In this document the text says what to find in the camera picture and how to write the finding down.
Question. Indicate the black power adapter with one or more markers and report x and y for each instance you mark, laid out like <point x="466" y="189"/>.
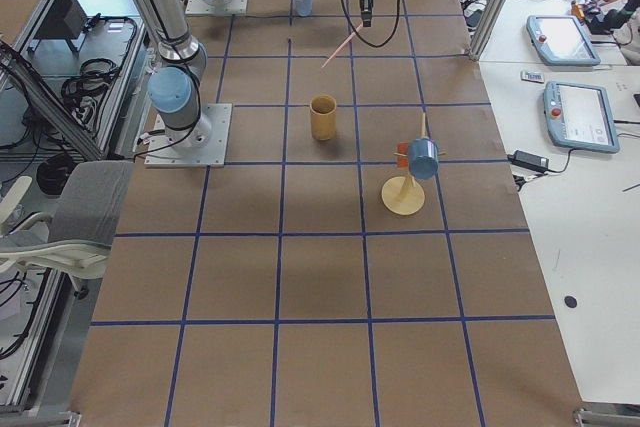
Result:
<point x="529" y="161"/>

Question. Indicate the blue cup on stand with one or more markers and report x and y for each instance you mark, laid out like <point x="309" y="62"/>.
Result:
<point x="422" y="155"/>

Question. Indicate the teach pendant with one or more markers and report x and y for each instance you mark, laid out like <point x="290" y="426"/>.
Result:
<point x="579" y="116"/>
<point x="561" y="41"/>

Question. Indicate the teach pendant near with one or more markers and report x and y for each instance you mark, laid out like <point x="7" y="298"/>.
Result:
<point x="579" y="116"/>

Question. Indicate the grey office chair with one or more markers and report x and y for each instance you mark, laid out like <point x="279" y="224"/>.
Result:
<point x="76" y="239"/>

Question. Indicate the aluminium frame post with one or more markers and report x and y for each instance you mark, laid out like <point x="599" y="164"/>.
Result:
<point x="492" y="2"/>

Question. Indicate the orange cup on stand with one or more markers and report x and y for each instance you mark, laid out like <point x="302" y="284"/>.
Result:
<point x="401" y="155"/>

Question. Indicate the bamboo wooden cup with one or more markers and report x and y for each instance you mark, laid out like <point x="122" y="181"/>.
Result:
<point x="323" y="111"/>

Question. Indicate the pink chopstick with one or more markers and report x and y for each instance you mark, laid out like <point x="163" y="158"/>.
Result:
<point x="339" y="48"/>

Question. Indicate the teach pendant far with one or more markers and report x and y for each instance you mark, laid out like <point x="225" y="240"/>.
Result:
<point x="561" y="41"/>

